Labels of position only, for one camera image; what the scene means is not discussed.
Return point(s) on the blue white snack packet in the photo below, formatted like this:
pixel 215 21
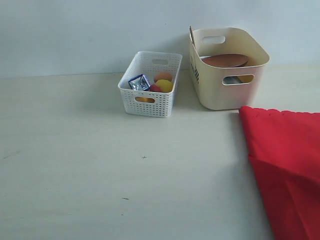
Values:
pixel 139 83

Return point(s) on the cream plastic bin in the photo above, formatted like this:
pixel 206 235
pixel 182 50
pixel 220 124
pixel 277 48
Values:
pixel 208 80

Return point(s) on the brown egg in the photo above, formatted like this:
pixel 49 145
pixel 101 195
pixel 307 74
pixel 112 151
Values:
pixel 163 76

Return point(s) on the orange cheese wedge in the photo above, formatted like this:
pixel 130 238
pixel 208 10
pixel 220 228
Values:
pixel 144 99

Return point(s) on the brown oval plate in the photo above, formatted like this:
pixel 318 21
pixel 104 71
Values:
pixel 229 60

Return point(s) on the red sausage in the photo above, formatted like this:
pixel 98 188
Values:
pixel 155 88

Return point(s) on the red scalloped cloth mat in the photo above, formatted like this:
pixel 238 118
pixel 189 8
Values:
pixel 284 152

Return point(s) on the white perforated plastic basket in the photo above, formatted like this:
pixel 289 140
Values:
pixel 150 63

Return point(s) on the yellow lemon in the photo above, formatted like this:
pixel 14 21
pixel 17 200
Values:
pixel 165 85

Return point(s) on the stainless steel cup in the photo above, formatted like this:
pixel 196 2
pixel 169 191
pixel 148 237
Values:
pixel 230 80

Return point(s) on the wooden chopstick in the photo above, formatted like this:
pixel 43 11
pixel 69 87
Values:
pixel 192 36

